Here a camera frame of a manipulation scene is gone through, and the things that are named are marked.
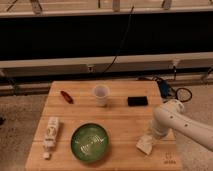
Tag white sponge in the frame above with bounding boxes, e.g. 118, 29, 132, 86
136, 134, 154, 155

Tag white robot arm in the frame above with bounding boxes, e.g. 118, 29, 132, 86
151, 99, 213, 152

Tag black rectangular block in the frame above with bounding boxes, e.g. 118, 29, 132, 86
127, 96, 148, 107

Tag blue black device on floor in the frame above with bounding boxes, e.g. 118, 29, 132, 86
153, 76, 175, 98

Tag green glass bowl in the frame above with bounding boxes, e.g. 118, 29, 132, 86
70, 123, 109, 163

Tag translucent plastic cup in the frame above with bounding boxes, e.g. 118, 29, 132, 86
92, 85, 109, 107

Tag red chili pepper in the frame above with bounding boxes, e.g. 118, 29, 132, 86
60, 91, 74, 104

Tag white squeeze tube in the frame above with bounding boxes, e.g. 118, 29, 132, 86
43, 117, 59, 149

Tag small white cube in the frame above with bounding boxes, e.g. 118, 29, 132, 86
43, 152, 51, 160

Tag black hanging cable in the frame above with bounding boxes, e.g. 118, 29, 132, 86
101, 5, 136, 74

